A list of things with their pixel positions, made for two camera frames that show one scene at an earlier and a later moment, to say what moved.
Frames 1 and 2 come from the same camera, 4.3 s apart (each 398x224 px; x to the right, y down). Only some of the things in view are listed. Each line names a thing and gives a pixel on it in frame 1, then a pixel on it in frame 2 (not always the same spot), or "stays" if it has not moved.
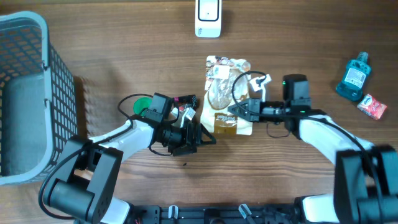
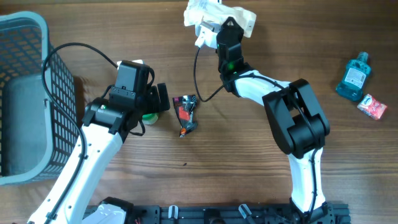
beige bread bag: [227, 84] -> [198, 11]
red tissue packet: [372, 107] stays
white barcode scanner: [208, 18] -> [208, 35]
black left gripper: [186, 143] -> [154, 105]
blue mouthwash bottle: [354, 76] stays
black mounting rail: [155, 214] stays
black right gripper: [254, 105] -> [237, 28]
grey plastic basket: [38, 103] stays
